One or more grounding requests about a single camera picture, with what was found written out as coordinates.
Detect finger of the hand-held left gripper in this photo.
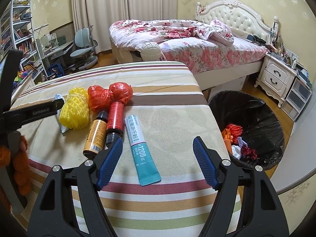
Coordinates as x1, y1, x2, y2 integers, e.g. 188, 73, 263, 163
0, 50, 23, 114
0, 99, 65, 132

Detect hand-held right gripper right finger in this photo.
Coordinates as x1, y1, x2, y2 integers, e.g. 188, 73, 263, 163
193, 136, 289, 237

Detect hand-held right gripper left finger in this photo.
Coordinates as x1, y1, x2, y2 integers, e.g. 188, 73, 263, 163
28, 137, 123, 237

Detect white printed sachet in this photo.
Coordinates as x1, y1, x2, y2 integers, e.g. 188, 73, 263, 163
54, 93, 69, 134

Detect gold label small bottle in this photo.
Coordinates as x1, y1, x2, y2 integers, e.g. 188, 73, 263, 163
83, 111, 109, 160

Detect orange plastic bag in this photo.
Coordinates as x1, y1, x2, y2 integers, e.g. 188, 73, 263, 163
221, 128, 234, 153

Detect white tissue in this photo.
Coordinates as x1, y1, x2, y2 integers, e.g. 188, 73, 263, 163
231, 144, 242, 160

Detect teal and white sachet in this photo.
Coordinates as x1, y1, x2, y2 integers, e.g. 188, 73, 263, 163
125, 115, 162, 186

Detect yellow foam fruit net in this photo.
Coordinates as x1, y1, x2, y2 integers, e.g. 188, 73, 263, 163
59, 87, 90, 130

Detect red foam fruit net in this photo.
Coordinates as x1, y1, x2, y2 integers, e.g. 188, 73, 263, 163
226, 124, 244, 139

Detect dark red foam net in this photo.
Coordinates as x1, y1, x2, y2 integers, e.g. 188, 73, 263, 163
241, 145, 259, 161

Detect red label small bottle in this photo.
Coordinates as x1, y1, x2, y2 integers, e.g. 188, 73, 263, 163
106, 102, 124, 150

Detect red knotted plastic bag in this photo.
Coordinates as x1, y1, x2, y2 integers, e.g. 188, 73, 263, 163
87, 83, 133, 112

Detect black lined waste bin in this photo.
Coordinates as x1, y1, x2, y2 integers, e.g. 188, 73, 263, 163
207, 90, 285, 171

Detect pile of colourful toys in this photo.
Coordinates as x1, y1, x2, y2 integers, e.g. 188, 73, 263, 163
12, 70, 28, 89

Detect white wooden furniture panel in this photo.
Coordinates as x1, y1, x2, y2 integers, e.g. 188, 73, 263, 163
11, 75, 35, 97

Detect white bookshelf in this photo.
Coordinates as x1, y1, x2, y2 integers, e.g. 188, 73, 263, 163
0, 0, 43, 80

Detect blue stool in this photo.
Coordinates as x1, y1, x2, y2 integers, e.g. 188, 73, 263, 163
48, 64, 66, 79

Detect white desktop device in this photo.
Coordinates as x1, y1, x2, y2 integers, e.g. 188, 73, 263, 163
41, 35, 54, 49

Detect grey study desk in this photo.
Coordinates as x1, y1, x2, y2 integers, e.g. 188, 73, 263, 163
44, 41, 74, 63

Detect white desk lamp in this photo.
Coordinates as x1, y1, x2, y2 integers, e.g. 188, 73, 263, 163
35, 24, 49, 36

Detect blue-grey swivel chair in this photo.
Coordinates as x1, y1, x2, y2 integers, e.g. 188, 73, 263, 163
70, 28, 99, 70

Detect striped tablecloth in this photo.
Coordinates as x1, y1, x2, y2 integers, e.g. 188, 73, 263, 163
7, 61, 241, 237

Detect white wardrobe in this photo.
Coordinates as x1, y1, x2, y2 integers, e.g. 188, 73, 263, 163
269, 54, 316, 203

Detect beige curtain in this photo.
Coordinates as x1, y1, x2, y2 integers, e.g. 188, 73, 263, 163
126, 0, 178, 22
70, 0, 128, 55

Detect pink floral bedsheet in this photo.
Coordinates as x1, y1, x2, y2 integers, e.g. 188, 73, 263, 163
158, 36, 268, 75

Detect white nightstand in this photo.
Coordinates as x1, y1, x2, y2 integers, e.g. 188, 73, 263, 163
254, 53, 298, 108

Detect plastic drawer unit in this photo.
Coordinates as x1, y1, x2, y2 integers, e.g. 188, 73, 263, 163
281, 78, 313, 122

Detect dark clothes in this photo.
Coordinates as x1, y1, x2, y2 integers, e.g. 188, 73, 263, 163
246, 34, 267, 45

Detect pile of toiletries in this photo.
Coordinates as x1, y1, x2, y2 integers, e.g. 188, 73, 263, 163
268, 42, 301, 66

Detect floral quilt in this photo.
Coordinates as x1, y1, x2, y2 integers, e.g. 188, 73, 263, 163
109, 18, 234, 55

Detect white tufted bed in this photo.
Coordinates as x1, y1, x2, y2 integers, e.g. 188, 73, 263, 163
110, 0, 279, 99

